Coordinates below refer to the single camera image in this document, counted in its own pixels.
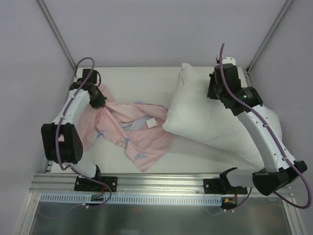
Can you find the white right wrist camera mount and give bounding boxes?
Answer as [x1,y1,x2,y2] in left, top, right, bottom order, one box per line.
[216,52,237,66]

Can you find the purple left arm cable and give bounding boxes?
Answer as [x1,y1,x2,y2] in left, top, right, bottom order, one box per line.
[55,57,112,209]

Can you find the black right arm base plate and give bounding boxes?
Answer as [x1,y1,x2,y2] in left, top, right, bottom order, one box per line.
[203,178,227,195]

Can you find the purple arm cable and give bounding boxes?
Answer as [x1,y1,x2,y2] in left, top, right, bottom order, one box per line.
[219,43,313,209]
[55,57,112,209]

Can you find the aluminium mounting rail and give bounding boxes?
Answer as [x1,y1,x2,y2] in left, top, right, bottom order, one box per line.
[29,173,218,196]

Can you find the right aluminium frame post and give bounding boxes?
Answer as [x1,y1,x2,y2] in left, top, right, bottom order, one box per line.
[246,0,294,74]

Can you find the white pillow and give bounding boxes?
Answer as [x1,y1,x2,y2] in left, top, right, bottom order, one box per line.
[161,62,284,171]

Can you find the white slotted cable duct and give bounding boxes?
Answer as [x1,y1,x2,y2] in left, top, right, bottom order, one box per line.
[40,193,222,207]

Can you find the left aluminium frame post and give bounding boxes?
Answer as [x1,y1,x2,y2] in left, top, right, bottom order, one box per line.
[35,0,76,70]

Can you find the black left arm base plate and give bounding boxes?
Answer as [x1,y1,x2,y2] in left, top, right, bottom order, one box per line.
[74,176,118,192]

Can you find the thin purple right base cable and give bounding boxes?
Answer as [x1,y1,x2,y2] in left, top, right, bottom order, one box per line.
[207,187,253,216]

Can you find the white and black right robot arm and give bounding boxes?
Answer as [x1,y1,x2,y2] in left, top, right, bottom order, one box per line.
[207,64,308,196]

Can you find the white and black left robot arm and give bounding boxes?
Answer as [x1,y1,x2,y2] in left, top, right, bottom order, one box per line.
[41,69,111,195]

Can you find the blue and pink printed pillowcase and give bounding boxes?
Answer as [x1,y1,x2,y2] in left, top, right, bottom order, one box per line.
[76,85,175,172]

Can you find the thin purple base cable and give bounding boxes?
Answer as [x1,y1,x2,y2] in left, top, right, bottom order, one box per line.
[38,203,98,218]
[207,187,253,216]

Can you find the aluminium frame post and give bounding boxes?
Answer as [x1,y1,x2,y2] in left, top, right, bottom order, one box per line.
[246,0,294,74]
[35,0,76,70]

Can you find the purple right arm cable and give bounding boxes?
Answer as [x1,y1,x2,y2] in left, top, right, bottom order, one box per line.
[219,43,313,209]

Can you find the thin purple left base cable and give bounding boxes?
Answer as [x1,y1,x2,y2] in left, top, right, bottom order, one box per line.
[38,203,98,218]

